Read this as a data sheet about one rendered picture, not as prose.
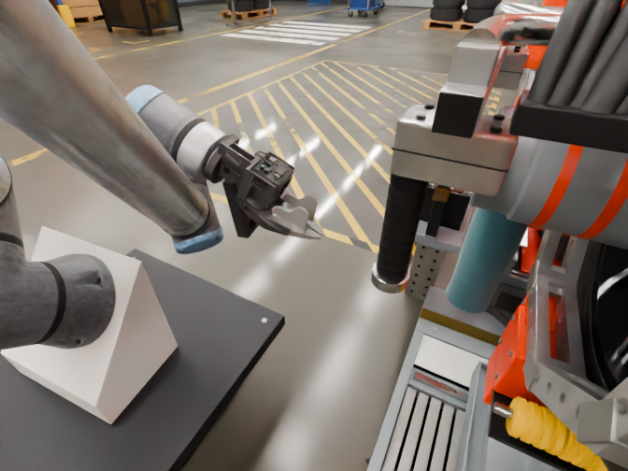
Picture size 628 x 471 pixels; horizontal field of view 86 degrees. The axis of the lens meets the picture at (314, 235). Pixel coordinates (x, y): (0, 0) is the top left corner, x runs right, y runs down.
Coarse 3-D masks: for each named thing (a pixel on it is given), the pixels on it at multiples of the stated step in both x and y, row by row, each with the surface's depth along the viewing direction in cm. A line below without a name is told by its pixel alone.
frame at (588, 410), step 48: (576, 240) 59; (528, 288) 61; (576, 288) 57; (528, 336) 53; (576, 336) 50; (528, 384) 46; (576, 384) 35; (624, 384) 26; (576, 432) 31; (624, 432) 25
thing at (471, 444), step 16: (480, 368) 96; (480, 384) 93; (480, 400) 89; (464, 416) 91; (480, 416) 86; (464, 432) 85; (480, 432) 83; (464, 448) 80; (480, 448) 80; (464, 464) 76
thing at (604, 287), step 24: (600, 264) 57; (624, 264) 56; (600, 288) 55; (624, 288) 55; (600, 312) 53; (624, 312) 53; (600, 336) 50; (624, 336) 50; (600, 360) 48; (624, 360) 46
